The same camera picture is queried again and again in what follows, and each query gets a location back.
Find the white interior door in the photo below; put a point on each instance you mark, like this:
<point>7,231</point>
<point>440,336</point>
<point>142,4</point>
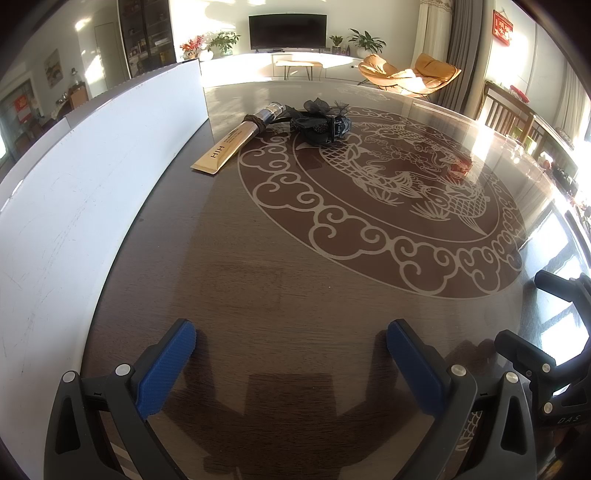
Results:
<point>105,44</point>

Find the red door poster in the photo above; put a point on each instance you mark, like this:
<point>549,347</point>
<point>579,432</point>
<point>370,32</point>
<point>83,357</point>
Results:
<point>21,108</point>

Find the wooden side table hairpin legs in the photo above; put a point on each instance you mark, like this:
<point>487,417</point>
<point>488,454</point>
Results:
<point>299,64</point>

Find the black flat television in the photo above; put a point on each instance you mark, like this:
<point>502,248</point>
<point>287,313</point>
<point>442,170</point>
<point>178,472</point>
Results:
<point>287,31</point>

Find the dark glass display cabinet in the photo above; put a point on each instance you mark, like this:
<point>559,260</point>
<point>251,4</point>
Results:
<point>147,39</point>

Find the orange lounge chair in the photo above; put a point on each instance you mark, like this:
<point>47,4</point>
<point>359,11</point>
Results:
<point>381,71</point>
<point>434,74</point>

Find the green leafy potted plant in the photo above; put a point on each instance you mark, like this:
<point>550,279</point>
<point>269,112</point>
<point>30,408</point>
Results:
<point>224,42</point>

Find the gold tube silver cap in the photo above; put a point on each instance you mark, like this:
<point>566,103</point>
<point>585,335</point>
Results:
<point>231,143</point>

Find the red wall hanging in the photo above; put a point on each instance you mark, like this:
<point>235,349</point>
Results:
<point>502,27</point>

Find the framed wall painting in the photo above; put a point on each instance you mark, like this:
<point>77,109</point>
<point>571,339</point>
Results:
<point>52,67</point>

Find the grey curtain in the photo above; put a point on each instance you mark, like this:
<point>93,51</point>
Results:
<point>468,55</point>

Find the black mesh flower hair clip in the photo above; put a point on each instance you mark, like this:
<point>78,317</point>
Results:
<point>318,127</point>

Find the standing air conditioner with cover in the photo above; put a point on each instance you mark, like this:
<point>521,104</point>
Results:
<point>436,32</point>

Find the brown patterned glass desktop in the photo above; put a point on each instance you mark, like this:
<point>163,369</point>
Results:
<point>286,286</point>

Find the large potted plant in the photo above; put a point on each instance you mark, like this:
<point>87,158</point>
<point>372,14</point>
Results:
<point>367,42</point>

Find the white television console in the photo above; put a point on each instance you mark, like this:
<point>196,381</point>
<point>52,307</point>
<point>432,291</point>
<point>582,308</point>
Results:
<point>258,64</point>

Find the wooden dining chair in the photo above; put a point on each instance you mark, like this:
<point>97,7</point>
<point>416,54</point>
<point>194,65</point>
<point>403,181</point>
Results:
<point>508,110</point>

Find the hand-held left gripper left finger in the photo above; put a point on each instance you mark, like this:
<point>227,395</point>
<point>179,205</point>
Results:
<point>166,364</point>

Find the cluttered side shelf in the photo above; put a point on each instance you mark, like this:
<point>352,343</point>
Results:
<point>563,170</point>

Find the small potted plant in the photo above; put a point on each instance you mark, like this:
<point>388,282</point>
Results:
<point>336,45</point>

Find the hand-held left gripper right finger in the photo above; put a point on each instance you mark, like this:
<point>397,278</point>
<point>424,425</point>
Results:
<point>411,364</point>

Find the red flowers in vase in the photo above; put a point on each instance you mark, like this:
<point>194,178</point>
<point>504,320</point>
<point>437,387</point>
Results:
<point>191,46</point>

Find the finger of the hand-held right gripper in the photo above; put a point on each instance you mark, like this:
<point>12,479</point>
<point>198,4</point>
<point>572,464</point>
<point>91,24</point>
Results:
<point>521,350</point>
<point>558,284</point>

